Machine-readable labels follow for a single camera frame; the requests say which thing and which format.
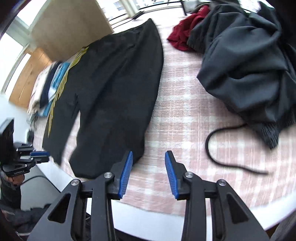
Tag light wooden board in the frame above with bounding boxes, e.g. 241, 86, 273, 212
30, 0, 115, 61

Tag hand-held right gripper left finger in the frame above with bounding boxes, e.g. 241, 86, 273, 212
28, 151, 134, 241

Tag dark grey jacket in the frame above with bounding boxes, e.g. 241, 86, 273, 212
186, 0, 296, 150

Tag dark red garment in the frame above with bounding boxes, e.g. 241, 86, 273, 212
167, 5, 211, 52

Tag pink plaid blanket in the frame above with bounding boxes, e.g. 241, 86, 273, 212
31, 9, 296, 217

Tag folded beige cardigan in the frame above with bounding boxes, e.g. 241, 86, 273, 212
28, 64, 55, 114

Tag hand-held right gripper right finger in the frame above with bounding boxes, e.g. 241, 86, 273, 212
165, 151, 266, 241

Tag black yellow-striped pants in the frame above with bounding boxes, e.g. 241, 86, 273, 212
42, 18, 164, 179

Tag folded navy garment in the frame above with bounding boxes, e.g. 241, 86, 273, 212
40, 62, 62, 108

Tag pine wood panel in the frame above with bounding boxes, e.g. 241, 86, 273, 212
9, 47, 53, 109

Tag person's left forearm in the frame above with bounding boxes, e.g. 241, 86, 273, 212
0, 178, 22, 209

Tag stack of folded clothes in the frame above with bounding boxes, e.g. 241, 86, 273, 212
37, 62, 71, 116

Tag person's dark clothing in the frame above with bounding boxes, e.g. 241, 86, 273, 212
0, 204, 51, 237

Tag black drawstring cord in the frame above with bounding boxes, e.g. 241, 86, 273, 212
205, 124, 269, 175

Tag person's left hand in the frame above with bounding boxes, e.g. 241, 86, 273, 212
8, 174, 25, 187

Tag light grey garment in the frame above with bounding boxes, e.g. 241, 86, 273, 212
185, 0, 208, 13

